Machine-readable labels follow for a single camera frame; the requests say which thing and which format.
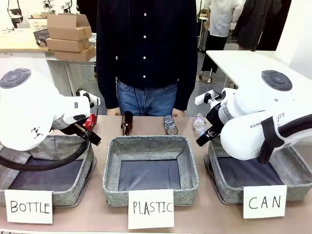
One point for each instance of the silver patterned drink can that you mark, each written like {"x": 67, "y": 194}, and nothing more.
{"x": 170, "y": 125}

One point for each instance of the brown glass bottle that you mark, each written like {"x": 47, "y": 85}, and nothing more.
{"x": 126, "y": 124}

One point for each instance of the small pink label plastic bottle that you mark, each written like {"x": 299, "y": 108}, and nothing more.
{"x": 199, "y": 123}

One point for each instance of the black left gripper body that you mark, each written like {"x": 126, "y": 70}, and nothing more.
{"x": 91, "y": 137}

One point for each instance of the grey fabric basket plastic label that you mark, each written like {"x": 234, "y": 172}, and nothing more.
{"x": 151, "y": 146}

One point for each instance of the grey fabric basket bottle label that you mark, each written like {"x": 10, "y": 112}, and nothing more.
{"x": 73, "y": 170}

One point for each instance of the white paper sign PLASTIC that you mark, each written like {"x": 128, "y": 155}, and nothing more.
{"x": 151, "y": 209}

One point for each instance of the background person dark coat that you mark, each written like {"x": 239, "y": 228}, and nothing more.
{"x": 263, "y": 24}

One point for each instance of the white plastic crate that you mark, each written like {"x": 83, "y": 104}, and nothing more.
{"x": 37, "y": 24}

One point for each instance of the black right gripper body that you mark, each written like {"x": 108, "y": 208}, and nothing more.
{"x": 212, "y": 122}

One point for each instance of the white paper sign BOTTLE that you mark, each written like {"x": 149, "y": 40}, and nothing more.
{"x": 29, "y": 207}

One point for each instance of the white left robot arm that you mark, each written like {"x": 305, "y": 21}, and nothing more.
{"x": 24, "y": 109}

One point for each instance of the person in dark shirt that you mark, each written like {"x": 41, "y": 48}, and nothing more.
{"x": 146, "y": 48}

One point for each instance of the grey metal stand base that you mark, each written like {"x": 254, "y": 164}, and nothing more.
{"x": 207, "y": 78}

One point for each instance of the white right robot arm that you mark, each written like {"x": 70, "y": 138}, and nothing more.
{"x": 243, "y": 136}

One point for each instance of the background person white shirt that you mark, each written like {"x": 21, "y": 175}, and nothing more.
{"x": 223, "y": 22}

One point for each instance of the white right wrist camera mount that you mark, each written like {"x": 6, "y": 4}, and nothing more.
{"x": 207, "y": 97}

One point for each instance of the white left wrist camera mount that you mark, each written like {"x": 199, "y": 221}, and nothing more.
{"x": 85, "y": 95}

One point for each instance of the black mesh basket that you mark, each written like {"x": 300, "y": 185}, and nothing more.
{"x": 40, "y": 35}

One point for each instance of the person's right hand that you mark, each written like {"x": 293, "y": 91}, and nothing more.
{"x": 114, "y": 112}

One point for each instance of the person's left hand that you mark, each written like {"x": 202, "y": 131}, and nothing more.
{"x": 179, "y": 113}

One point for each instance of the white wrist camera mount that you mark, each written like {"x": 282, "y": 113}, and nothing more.
{"x": 85, "y": 95}
{"x": 207, "y": 97}

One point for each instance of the red crushed can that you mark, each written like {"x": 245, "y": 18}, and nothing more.
{"x": 89, "y": 122}

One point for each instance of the person's right forearm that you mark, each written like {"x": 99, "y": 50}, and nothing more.
{"x": 106, "y": 92}

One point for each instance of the person's left forearm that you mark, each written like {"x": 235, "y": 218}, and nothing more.
{"x": 185, "y": 92}

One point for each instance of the white paper sign CAN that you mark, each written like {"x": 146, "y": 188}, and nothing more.
{"x": 264, "y": 202}

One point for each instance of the open cardboard box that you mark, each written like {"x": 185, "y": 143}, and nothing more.
{"x": 68, "y": 28}

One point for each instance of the grey fabric basket can label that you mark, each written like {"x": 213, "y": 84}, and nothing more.
{"x": 243, "y": 170}

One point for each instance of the flat closed cardboard box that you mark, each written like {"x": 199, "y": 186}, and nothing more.
{"x": 73, "y": 55}
{"x": 67, "y": 45}

